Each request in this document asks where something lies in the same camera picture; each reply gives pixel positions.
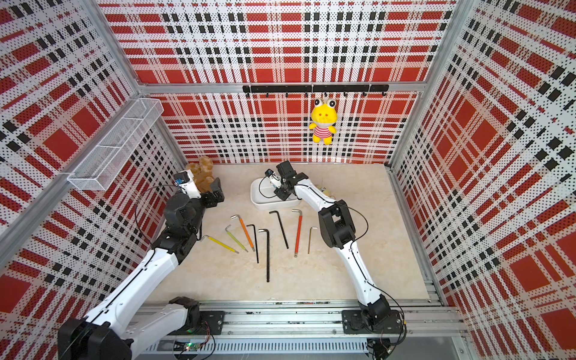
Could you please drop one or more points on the thin olive hex key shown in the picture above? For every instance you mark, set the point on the thin olive hex key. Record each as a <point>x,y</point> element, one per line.
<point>311,231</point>

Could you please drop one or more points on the small yellow keychain toy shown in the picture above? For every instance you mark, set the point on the small yellow keychain toy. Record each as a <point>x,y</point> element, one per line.
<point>325,191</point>

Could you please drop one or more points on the white wire mesh basket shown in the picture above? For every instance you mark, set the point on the white wire mesh basket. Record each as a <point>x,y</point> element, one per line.
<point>101,166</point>

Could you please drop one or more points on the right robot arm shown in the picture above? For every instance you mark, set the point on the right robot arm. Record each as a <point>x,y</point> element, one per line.
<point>339,233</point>

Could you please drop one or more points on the green hex key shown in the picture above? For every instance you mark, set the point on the green hex key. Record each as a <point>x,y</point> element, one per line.
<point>231,235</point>

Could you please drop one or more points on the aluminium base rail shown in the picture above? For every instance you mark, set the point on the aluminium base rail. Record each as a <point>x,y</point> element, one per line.
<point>244,328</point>

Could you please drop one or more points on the yellow hex key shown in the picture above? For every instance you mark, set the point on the yellow hex key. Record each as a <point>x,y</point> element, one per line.
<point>219,243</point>

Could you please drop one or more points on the thin black hex key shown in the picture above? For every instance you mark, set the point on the thin black hex key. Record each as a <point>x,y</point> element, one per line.
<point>255,243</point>

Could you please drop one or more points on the long black hex key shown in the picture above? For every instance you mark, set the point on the long black hex key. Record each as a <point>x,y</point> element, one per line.
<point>266,231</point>

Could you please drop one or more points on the white plastic storage box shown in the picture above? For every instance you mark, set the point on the white plastic storage box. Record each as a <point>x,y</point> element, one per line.
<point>264,199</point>

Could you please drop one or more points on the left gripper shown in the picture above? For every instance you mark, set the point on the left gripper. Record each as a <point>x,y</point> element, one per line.
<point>217,193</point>

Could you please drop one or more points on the green circuit board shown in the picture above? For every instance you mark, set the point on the green circuit board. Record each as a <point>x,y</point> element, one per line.
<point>182,347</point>

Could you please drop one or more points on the brown teddy bear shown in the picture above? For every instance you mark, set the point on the brown teddy bear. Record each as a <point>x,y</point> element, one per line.
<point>202,173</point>

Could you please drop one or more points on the black hook rail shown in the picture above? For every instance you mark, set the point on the black hook rail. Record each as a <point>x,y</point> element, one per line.
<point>289,89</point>

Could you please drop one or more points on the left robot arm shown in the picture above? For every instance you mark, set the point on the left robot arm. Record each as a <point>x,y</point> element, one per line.
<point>104,332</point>

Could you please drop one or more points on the orange hex key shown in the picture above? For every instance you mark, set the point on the orange hex key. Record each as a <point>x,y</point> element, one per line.
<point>243,226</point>

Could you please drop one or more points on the yellow frog plush toy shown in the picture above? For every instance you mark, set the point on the yellow frog plush toy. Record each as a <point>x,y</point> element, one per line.
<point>324,117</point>

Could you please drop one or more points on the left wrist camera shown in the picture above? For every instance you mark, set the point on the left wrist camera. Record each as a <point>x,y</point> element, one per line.
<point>185,181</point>

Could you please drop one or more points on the red hex key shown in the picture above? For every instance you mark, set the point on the red hex key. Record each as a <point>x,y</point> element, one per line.
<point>298,232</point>

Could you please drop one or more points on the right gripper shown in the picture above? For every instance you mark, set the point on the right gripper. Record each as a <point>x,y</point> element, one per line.
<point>282,196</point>

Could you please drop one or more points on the black medium hex key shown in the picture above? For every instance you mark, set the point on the black medium hex key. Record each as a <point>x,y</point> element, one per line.
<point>274,212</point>

